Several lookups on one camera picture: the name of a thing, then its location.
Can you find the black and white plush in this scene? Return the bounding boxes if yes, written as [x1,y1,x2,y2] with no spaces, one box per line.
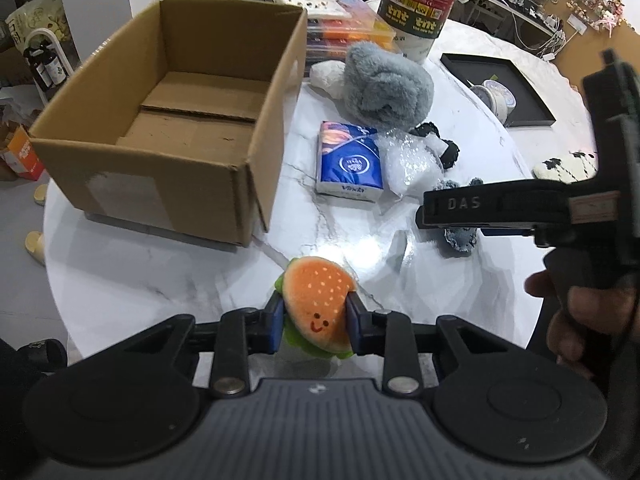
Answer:
[409,122,460,170]

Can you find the blue tissue pack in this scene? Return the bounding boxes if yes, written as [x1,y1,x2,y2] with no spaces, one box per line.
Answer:
[314,122,384,203]

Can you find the orange cardboard box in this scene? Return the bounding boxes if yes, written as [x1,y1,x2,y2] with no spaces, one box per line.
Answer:
[1,122,44,181]

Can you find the round white tin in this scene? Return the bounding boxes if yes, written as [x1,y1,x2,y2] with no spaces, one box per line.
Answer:
[470,79,518,125]

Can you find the grey fluffy plush toy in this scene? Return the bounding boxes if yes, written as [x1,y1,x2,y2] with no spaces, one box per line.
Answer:
[344,41,435,130]

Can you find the open cardboard box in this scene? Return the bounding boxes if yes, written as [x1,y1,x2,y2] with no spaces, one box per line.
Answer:
[32,0,307,246]

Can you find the white stone-like object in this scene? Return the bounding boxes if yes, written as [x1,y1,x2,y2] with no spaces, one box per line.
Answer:
[309,60,345,100]

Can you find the black rectangular tray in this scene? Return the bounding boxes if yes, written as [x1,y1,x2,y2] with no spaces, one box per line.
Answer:
[440,53,556,127]

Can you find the black diamond pattern pillow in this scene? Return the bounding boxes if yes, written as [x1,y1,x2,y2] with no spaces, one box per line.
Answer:
[533,151,598,183]

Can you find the white desk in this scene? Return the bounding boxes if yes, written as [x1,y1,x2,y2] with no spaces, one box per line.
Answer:
[464,0,567,58]

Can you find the colourful bead organizer box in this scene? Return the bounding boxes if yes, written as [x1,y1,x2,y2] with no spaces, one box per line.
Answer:
[272,0,399,66]

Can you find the small grey dragon plush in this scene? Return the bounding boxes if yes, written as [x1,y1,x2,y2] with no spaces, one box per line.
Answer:
[435,180,477,256]

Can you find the white metal shelf rack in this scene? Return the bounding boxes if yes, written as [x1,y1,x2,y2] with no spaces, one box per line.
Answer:
[23,27,75,105]

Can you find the hamburger plush toy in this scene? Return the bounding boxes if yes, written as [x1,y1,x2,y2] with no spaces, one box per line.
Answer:
[274,256,356,360]

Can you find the clear plastic bag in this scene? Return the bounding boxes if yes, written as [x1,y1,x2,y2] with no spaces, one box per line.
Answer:
[375,129,444,198]

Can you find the yellow slipper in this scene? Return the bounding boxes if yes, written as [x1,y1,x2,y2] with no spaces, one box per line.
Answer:
[32,184,48,206]
[24,231,46,266]

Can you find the person's right hand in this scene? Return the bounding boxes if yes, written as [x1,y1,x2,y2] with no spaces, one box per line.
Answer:
[527,285,639,384]

